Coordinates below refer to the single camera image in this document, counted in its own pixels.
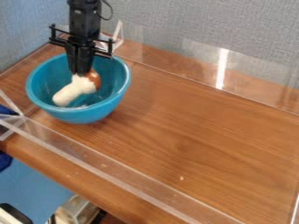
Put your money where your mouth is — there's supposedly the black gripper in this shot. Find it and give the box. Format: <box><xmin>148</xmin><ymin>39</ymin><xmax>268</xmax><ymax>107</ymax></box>
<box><xmin>50</xmin><ymin>8</ymin><xmax>115</xmax><ymax>75</ymax></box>

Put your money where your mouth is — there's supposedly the toy mushroom brown cap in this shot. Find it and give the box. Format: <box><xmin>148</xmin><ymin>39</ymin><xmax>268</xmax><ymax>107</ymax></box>
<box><xmin>51</xmin><ymin>71</ymin><xmax>103</xmax><ymax>108</ymax></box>

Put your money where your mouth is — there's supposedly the blue bowl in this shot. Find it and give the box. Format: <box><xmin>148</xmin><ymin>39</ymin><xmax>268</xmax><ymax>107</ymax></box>
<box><xmin>26</xmin><ymin>53</ymin><xmax>132</xmax><ymax>124</ymax></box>

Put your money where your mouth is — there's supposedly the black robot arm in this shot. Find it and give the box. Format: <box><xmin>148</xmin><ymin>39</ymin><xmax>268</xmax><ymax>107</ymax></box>
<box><xmin>50</xmin><ymin>0</ymin><xmax>115</xmax><ymax>76</ymax></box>

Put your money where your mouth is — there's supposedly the blue object at left edge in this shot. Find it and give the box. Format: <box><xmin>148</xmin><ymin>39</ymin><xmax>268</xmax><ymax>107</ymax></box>
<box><xmin>0</xmin><ymin>104</ymin><xmax>19</xmax><ymax>172</ymax></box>

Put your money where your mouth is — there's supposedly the clear acrylic back barrier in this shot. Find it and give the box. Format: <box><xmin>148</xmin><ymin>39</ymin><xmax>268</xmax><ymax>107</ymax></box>
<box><xmin>116</xmin><ymin>23</ymin><xmax>299</xmax><ymax>115</ymax></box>

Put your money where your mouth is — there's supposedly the clear acrylic barrier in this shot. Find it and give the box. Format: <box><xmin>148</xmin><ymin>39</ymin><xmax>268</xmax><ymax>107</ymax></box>
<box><xmin>4</xmin><ymin>116</ymin><xmax>243</xmax><ymax>224</ymax></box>
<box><xmin>116</xmin><ymin>23</ymin><xmax>299</xmax><ymax>115</ymax></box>

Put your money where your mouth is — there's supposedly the metallic box under table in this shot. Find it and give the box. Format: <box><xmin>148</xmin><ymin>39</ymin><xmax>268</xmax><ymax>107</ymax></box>
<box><xmin>47</xmin><ymin>195</ymin><xmax>99</xmax><ymax>224</ymax></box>

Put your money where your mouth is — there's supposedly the clear acrylic front barrier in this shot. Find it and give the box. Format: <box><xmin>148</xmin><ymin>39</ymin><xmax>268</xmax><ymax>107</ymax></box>
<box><xmin>4</xmin><ymin>116</ymin><xmax>243</xmax><ymax>224</ymax></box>

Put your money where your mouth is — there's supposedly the black device bottom left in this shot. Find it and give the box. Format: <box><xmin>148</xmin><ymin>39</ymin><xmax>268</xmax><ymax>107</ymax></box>
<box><xmin>0</xmin><ymin>203</ymin><xmax>34</xmax><ymax>224</ymax></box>

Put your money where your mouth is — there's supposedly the clear acrylic corner bracket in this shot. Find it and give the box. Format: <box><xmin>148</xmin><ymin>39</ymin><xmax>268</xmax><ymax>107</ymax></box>
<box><xmin>96</xmin><ymin>21</ymin><xmax>124</xmax><ymax>53</ymax></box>

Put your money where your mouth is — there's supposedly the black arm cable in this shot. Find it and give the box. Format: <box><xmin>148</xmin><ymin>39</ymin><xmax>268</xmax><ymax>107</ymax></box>
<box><xmin>99</xmin><ymin>0</ymin><xmax>115</xmax><ymax>21</ymax></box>

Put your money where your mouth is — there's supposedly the clear acrylic left bracket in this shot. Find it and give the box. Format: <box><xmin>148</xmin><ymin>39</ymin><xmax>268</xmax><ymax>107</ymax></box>
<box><xmin>0</xmin><ymin>89</ymin><xmax>24</xmax><ymax>140</ymax></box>

